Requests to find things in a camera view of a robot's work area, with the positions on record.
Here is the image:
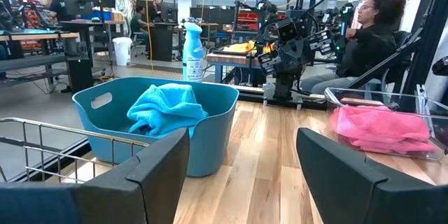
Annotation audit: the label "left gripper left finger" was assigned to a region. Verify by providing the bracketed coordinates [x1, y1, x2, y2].
[0, 127, 191, 224]

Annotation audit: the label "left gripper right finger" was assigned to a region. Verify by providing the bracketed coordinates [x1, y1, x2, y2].
[296, 127, 448, 224]

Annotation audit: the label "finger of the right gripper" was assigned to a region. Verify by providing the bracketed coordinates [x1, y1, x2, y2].
[307, 29, 336, 53]
[258, 51, 281, 77]

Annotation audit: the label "pink microfiber towel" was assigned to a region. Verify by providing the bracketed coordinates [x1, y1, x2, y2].
[349, 136, 438, 155]
[328, 104, 432, 145]

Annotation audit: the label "blue microfiber towel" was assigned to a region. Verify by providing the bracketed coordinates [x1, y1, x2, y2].
[126, 83, 209, 139]

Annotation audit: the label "yellow cloth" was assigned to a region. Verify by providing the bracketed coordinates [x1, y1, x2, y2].
[223, 40, 257, 55]

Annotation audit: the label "wooden top table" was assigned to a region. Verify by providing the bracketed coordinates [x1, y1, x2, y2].
[205, 51, 262, 85]

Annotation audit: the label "person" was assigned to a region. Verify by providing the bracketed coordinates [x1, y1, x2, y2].
[148, 0, 162, 22]
[300, 0, 410, 95]
[129, 6, 151, 55]
[48, 0, 76, 22]

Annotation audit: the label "red storage bins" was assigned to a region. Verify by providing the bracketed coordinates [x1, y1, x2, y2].
[237, 11, 260, 32]

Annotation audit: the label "clear plastic bin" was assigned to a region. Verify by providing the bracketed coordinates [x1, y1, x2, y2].
[323, 86, 448, 162]

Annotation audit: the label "light blue spray bottle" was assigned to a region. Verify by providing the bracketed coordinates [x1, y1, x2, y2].
[181, 22, 205, 83]

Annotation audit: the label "teal plastic basket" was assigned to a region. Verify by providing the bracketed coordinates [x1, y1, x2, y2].
[71, 76, 241, 178]

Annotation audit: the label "black office desk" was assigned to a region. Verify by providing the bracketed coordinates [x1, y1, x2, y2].
[148, 22, 183, 62]

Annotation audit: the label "black standing desk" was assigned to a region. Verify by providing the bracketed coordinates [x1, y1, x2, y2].
[59, 20, 116, 94]

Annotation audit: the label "white trash bin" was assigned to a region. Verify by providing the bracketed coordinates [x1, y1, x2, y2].
[111, 36, 133, 67]

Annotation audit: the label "wooden top workbench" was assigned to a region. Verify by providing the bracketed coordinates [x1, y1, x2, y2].
[0, 29, 81, 88]

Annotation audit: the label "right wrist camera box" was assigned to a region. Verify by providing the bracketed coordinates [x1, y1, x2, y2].
[278, 18, 298, 42]

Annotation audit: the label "metal wire basket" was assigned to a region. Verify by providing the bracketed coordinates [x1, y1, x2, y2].
[0, 117, 151, 185]

